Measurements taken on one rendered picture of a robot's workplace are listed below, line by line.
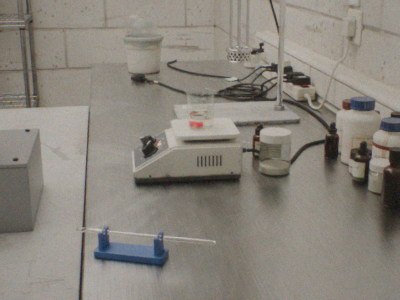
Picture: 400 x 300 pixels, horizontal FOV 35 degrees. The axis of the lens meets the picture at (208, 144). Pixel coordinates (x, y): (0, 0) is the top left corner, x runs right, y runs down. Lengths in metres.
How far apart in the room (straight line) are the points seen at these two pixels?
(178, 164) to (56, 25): 2.52
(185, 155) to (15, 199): 0.32
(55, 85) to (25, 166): 2.70
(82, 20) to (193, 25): 0.61
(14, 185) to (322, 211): 0.48
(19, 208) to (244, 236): 0.34
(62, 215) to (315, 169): 0.49
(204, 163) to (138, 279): 0.37
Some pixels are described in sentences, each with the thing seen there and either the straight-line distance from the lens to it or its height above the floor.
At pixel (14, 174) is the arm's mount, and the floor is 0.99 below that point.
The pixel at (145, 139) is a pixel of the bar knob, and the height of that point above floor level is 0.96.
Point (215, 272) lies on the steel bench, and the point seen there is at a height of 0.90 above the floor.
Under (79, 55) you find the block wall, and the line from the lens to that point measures 3.61.
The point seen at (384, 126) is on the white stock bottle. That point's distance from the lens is 1.17.
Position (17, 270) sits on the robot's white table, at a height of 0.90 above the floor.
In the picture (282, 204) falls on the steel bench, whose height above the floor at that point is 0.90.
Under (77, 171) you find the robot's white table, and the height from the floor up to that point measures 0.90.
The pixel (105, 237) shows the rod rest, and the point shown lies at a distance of 0.90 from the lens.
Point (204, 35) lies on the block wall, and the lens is 3.64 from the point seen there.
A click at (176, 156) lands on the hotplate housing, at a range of 1.13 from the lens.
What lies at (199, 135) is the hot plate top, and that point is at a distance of 1.13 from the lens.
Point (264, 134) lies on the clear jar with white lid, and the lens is 1.17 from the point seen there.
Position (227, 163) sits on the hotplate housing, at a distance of 1.15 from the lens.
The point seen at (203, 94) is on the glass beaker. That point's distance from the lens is 1.14.
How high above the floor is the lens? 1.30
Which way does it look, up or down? 17 degrees down
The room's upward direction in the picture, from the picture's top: straight up
